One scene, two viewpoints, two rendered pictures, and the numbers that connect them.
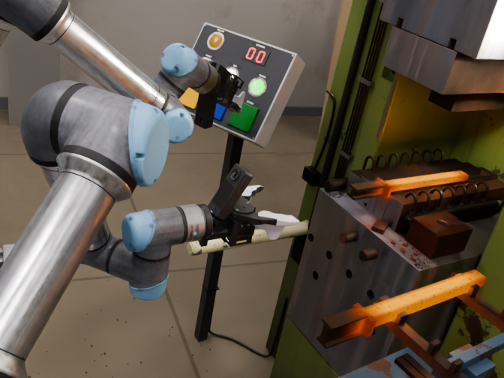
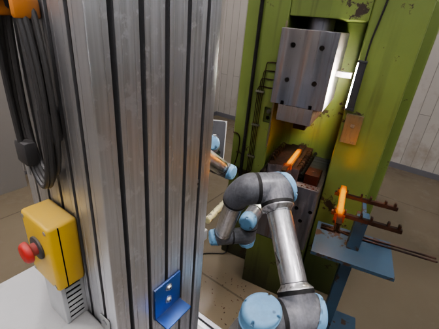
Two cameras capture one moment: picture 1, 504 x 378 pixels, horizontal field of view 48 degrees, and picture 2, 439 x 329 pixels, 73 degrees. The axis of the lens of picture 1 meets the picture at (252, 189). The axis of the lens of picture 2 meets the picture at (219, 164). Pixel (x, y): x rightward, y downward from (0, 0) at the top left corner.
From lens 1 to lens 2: 0.87 m
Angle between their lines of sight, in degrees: 26
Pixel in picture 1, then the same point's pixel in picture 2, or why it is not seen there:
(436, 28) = (300, 103)
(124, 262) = (241, 236)
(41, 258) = (295, 243)
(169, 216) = (256, 210)
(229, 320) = not seen: hidden behind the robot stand
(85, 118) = (273, 187)
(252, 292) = not seen: hidden behind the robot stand
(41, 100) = (251, 185)
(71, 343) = not seen: hidden behind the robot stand
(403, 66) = (287, 118)
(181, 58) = (216, 141)
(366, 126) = (259, 142)
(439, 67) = (306, 117)
